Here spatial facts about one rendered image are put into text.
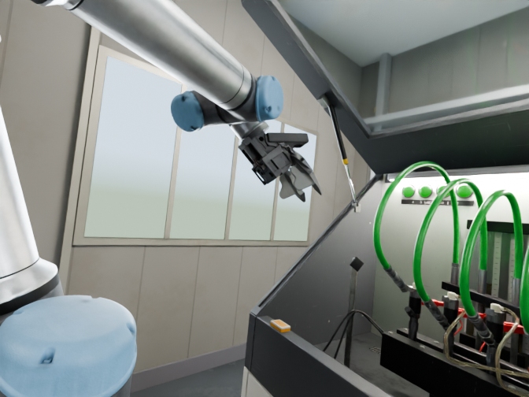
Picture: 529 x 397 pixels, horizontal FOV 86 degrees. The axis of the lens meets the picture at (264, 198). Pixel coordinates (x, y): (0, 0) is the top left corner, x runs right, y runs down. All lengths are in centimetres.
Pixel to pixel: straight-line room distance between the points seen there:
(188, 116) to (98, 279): 159
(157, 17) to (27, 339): 33
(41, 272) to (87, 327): 12
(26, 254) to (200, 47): 32
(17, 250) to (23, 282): 4
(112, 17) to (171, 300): 201
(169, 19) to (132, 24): 4
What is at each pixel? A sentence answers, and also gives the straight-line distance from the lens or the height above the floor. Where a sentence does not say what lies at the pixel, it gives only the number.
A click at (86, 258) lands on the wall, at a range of 200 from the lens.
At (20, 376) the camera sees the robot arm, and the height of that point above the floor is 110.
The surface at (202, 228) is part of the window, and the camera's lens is 218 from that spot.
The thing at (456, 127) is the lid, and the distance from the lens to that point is 99.
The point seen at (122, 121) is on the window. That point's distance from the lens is 202.
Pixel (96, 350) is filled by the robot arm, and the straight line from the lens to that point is 32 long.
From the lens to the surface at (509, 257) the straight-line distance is 102.
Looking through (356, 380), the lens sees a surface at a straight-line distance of 66.
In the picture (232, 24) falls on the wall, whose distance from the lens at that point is 268.
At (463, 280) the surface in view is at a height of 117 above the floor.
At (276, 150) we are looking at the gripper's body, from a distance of 65.
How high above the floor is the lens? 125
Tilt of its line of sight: 3 degrees up
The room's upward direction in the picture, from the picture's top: 6 degrees clockwise
